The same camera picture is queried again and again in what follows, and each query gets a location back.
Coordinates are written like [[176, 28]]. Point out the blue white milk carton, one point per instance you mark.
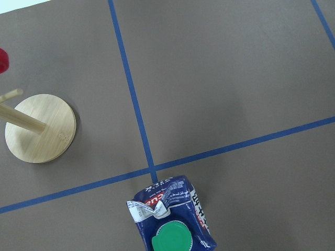
[[169, 216]]

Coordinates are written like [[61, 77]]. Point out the wooden cup tree stand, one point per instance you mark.
[[40, 128]]

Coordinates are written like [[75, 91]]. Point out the red cup on stand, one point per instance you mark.
[[4, 61]]

